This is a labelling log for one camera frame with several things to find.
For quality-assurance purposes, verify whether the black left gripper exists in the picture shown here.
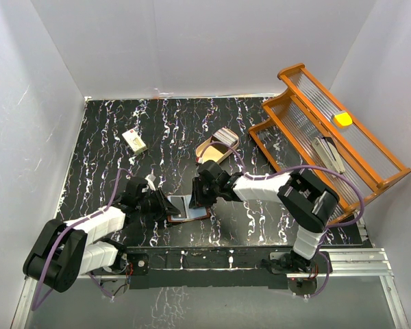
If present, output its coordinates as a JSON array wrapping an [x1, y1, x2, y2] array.
[[136, 188, 180, 221]]

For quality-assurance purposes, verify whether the orange leather card holder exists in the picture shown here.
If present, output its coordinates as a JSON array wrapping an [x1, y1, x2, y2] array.
[[168, 195, 210, 223]]

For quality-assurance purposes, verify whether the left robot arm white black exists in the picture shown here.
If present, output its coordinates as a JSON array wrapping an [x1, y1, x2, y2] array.
[[23, 177, 181, 293]]

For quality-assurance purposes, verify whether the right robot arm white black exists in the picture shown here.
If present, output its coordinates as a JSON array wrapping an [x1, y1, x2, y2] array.
[[189, 160, 339, 272]]

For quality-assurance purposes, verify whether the beige oval plastic tray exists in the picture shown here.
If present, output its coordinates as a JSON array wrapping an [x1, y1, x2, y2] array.
[[195, 133, 240, 164]]

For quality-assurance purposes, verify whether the white staples box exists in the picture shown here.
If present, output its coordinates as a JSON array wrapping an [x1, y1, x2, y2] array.
[[122, 129, 147, 155]]

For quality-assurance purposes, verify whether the orange wooden tiered rack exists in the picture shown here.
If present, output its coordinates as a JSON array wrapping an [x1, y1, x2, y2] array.
[[249, 64, 411, 223]]

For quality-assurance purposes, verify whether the large grey black stapler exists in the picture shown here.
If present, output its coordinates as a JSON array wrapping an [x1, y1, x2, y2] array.
[[311, 136, 346, 174]]

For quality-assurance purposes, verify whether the yellow sticky note block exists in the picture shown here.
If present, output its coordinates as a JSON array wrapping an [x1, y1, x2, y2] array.
[[332, 111, 353, 129]]

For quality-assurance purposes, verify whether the black base rail with mounts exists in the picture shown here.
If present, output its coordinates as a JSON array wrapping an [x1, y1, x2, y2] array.
[[99, 245, 333, 292]]

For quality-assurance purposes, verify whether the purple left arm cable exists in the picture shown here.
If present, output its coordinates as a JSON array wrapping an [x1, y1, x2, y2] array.
[[30, 167, 134, 311]]

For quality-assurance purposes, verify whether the aluminium frame profile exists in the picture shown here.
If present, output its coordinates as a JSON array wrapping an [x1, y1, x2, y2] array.
[[12, 249, 408, 328]]

